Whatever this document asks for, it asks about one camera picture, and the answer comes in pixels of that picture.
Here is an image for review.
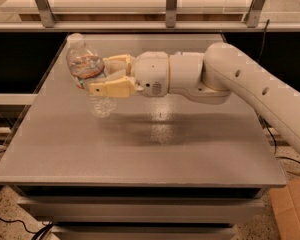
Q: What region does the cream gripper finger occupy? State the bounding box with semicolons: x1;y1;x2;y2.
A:
103;54;135;75
88;76;135;98

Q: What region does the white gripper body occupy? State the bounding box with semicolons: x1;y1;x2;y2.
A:
132;52;169;97

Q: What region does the clear bottle with red label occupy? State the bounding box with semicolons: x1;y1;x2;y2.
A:
66;33;116;118

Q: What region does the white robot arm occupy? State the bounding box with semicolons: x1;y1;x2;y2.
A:
88;42;300;154

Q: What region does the grey drawer cabinet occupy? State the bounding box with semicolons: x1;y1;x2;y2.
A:
18;196;263;229

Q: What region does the brown cardboard box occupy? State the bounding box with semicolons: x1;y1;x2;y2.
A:
269;178;300;240

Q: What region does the metal railing frame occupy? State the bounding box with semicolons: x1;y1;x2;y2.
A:
0;0;300;33

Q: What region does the black cable right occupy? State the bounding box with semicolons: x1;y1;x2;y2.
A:
261;117;300;178

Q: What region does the black floor cable left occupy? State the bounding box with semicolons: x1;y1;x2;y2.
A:
0;211;54;240

